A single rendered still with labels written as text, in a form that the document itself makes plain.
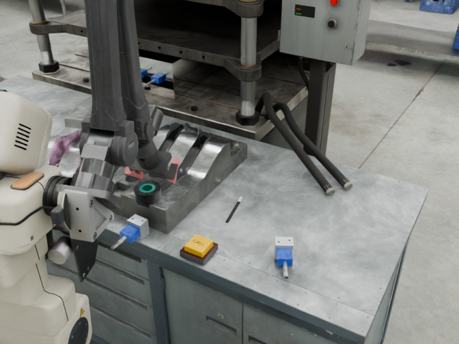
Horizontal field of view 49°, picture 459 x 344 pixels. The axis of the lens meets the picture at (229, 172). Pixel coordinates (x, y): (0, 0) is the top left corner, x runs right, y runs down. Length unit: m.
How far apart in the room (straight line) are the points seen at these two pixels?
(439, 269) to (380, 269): 1.30
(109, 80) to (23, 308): 0.57
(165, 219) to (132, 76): 0.51
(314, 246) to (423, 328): 1.06
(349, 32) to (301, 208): 0.69
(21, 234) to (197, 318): 0.82
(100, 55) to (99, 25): 0.06
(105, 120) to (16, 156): 0.18
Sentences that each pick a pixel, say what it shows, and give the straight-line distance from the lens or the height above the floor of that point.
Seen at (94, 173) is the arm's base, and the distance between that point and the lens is 1.04.
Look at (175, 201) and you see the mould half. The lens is 1.51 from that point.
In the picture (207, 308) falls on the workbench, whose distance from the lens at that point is 1.64.
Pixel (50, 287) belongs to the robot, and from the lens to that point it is 1.30.
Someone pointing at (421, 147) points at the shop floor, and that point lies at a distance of 3.73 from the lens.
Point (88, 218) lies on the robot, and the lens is 1.02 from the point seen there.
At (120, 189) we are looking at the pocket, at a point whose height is 0.86.
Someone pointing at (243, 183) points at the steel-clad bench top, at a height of 0.80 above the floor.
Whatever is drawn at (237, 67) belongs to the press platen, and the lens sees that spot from 2.03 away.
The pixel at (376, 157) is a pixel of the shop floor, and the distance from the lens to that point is 3.53.
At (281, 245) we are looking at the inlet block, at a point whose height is 0.85.
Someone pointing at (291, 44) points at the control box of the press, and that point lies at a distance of 2.05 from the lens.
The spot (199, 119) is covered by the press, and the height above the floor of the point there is 0.78.
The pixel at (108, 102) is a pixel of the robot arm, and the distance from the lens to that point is 1.06.
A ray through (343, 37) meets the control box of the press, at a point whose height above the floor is 1.17.
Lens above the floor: 1.79
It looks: 33 degrees down
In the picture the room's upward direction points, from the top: straight up
